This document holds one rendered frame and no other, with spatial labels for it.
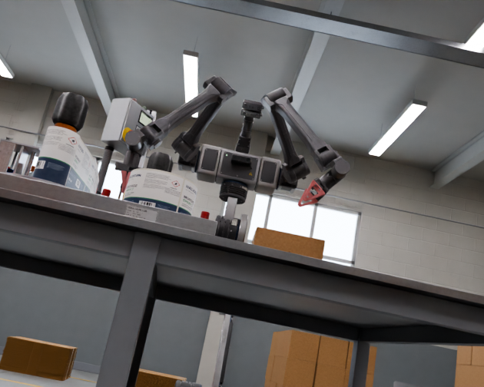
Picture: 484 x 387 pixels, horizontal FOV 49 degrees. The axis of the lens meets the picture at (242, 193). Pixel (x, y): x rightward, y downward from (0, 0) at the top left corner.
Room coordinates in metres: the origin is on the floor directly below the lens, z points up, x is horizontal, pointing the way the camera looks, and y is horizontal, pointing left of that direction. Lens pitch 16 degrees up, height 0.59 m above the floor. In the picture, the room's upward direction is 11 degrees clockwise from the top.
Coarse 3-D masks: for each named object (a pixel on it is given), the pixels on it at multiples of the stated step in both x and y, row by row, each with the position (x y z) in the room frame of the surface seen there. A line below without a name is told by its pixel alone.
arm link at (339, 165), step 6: (318, 162) 1.91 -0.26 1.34; (330, 162) 1.86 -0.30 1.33; (336, 162) 1.83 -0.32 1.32; (342, 162) 1.83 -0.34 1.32; (324, 168) 1.91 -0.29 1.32; (336, 168) 1.83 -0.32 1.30; (342, 168) 1.83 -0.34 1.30; (348, 168) 1.83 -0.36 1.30; (336, 174) 1.85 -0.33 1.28; (342, 174) 1.83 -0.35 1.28
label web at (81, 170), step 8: (80, 144) 1.40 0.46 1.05; (80, 152) 1.42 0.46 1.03; (88, 152) 1.49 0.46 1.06; (72, 160) 1.38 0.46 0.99; (80, 160) 1.44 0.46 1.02; (88, 160) 1.52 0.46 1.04; (72, 168) 1.40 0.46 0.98; (80, 168) 1.46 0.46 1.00; (88, 168) 1.54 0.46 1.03; (72, 176) 1.42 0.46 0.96; (80, 176) 1.48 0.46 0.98; (88, 176) 1.56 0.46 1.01; (72, 184) 1.44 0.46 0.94; (80, 184) 1.50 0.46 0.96; (88, 184) 1.58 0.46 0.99
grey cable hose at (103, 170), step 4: (104, 148) 2.08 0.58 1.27; (108, 148) 2.06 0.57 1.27; (112, 148) 2.07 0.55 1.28; (104, 152) 2.07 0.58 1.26; (108, 152) 2.07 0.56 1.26; (112, 152) 2.08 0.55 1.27; (104, 156) 2.07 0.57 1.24; (108, 156) 2.07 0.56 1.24; (104, 160) 2.07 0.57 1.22; (108, 160) 2.07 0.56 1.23; (104, 164) 2.07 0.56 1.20; (108, 164) 2.08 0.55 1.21; (100, 168) 2.07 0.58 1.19; (104, 168) 2.07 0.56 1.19; (100, 172) 2.07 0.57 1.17; (104, 172) 2.07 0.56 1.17; (100, 176) 2.07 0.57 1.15; (104, 176) 2.07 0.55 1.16; (100, 180) 2.07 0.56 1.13; (100, 184) 2.07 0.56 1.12; (100, 188) 2.07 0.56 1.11; (100, 192) 2.07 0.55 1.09
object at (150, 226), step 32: (0, 192) 1.13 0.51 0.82; (128, 224) 1.16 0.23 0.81; (160, 224) 1.17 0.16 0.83; (32, 256) 2.29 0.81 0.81; (64, 256) 2.05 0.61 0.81; (96, 256) 1.84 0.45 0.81; (256, 256) 1.23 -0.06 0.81; (288, 256) 1.20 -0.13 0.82; (192, 288) 2.25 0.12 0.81; (224, 288) 2.01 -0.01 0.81; (256, 288) 1.82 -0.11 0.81; (416, 288) 1.23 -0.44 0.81; (448, 288) 1.23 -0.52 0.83; (352, 320) 2.25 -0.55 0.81; (384, 320) 2.00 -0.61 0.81
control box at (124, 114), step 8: (112, 104) 2.02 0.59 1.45; (120, 104) 2.00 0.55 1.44; (128, 104) 1.98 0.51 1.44; (136, 104) 2.01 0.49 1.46; (112, 112) 2.01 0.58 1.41; (120, 112) 1.99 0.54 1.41; (128, 112) 1.98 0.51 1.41; (136, 112) 2.02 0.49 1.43; (112, 120) 2.00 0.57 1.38; (120, 120) 1.99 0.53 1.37; (128, 120) 1.99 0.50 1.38; (136, 120) 2.03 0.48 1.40; (104, 128) 2.02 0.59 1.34; (112, 128) 2.00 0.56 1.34; (120, 128) 1.98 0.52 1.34; (128, 128) 2.00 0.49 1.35; (104, 136) 2.01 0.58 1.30; (112, 136) 1.99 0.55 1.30; (120, 136) 1.98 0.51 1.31; (112, 144) 2.04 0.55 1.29; (120, 144) 2.02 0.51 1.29; (120, 152) 2.12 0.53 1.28; (144, 152) 2.11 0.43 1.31
